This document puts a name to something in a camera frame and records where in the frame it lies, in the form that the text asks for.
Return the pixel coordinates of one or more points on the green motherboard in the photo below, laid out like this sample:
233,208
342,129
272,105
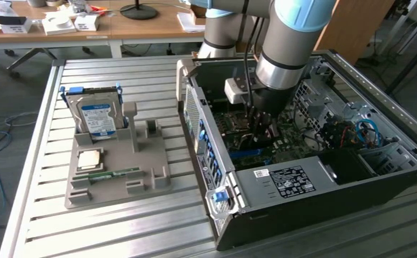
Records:
295,137

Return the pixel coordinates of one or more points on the white box with round roll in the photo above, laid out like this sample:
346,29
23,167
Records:
59,25

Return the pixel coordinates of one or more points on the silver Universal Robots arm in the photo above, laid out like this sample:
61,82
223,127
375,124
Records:
295,32

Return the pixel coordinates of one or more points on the wooden desk white frame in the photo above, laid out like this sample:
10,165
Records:
150,29
22,37

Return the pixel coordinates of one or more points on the grey plastic parts rack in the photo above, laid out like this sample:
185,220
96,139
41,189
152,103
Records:
122,161

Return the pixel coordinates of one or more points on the orange packet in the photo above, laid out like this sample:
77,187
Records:
98,10

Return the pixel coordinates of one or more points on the metal CPU socket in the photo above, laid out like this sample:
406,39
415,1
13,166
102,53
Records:
235,121

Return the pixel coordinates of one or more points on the black round lamp base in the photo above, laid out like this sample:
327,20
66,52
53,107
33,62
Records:
138,13

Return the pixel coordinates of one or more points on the black and white box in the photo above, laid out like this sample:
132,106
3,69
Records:
14,28

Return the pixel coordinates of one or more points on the beige tape roll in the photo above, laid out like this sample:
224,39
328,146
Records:
54,3

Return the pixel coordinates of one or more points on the grey cup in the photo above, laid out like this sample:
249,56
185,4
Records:
37,3

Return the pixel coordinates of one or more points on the blue expansion slot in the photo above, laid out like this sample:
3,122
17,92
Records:
247,154

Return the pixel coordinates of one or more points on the grey power supply unit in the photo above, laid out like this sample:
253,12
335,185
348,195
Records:
291,182

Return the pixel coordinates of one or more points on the black Nvidia graphics card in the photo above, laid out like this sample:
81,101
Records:
259,145

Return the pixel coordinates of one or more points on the silver perforated drive cage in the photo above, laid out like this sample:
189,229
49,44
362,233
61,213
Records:
317,104

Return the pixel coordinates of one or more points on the hard disk with blue carrier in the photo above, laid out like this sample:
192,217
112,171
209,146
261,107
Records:
93,118

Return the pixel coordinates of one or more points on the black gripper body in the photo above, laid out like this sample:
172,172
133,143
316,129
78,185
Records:
273,100

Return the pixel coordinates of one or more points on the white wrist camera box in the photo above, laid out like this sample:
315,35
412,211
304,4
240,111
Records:
235,92

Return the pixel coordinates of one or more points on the white booklet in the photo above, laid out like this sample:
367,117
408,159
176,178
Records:
189,24

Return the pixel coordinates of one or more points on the black castor leg frame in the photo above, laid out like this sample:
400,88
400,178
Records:
23,59

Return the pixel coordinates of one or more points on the open cardboard box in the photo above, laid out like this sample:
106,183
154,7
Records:
198,12

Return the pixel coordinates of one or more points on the blue plastic case latch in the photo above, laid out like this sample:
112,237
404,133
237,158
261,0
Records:
220,196

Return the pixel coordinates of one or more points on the small white box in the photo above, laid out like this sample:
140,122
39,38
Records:
86,24

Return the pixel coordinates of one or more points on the green RAM stick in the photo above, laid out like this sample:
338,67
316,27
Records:
105,175

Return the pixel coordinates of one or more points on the open black PC case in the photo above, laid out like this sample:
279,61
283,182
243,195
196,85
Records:
301,215

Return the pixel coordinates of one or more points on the silver CPU chip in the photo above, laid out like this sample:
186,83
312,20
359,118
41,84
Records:
90,160

